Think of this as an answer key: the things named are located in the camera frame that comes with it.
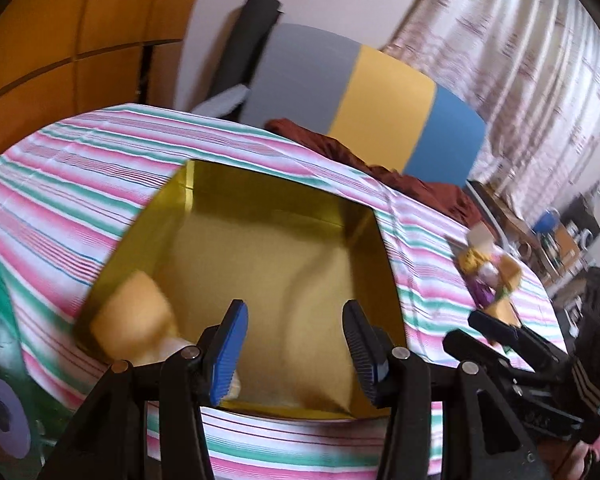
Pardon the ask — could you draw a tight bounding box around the wooden side desk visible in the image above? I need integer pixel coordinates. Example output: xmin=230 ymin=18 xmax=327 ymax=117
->
xmin=465 ymin=180 xmax=586 ymax=309

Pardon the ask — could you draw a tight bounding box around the grey yellow blue headboard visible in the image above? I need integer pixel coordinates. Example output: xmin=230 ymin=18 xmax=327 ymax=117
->
xmin=239 ymin=23 xmax=486 ymax=186

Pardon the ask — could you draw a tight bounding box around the cream cardboard box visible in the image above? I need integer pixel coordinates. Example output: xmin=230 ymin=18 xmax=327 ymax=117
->
xmin=466 ymin=222 xmax=496 ymax=257

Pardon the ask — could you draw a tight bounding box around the dark red blanket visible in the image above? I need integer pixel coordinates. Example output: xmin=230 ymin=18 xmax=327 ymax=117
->
xmin=264 ymin=118 xmax=483 ymax=228

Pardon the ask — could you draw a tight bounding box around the white wrapped roll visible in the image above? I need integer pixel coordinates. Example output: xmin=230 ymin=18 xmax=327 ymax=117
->
xmin=190 ymin=84 xmax=250 ymax=118

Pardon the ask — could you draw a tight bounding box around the yellow smiley sock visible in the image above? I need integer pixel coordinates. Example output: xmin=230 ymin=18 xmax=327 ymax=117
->
xmin=457 ymin=247 xmax=492 ymax=276

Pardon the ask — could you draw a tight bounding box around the green edged cracker packet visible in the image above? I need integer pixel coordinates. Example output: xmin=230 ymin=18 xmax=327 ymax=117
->
xmin=484 ymin=289 xmax=522 ymax=327

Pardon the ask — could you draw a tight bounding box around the purple snack packet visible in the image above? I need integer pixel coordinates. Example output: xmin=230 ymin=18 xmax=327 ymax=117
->
xmin=465 ymin=276 xmax=496 ymax=309

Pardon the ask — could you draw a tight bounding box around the clear plastic bottle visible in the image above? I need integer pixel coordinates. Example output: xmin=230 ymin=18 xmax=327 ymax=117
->
xmin=477 ymin=261 xmax=501 ymax=289

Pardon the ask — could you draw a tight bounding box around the striped pink green bedspread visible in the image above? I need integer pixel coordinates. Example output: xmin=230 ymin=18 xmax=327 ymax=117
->
xmin=0 ymin=103 xmax=571 ymax=480

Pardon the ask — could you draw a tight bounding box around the yellow sponge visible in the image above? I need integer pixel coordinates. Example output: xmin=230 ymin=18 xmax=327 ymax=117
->
xmin=496 ymin=254 xmax=522 ymax=298

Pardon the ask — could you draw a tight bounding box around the beige patterned curtain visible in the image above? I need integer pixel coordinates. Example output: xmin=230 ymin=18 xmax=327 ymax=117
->
xmin=384 ymin=0 xmax=600 ymax=220

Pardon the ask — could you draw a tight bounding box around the black rolled mat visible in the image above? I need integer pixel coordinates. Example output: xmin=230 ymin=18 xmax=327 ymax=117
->
xmin=206 ymin=0 xmax=282 ymax=99

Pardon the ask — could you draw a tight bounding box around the tan sponge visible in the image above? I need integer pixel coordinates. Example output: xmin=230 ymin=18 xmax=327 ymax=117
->
xmin=90 ymin=271 xmax=188 ymax=365

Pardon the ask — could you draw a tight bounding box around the wooden wardrobe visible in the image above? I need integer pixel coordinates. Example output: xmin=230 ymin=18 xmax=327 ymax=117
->
xmin=0 ymin=0 xmax=196 ymax=155

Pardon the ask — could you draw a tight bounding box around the gold metal tin box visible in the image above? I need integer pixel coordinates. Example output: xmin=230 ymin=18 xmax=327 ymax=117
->
xmin=73 ymin=160 xmax=406 ymax=419

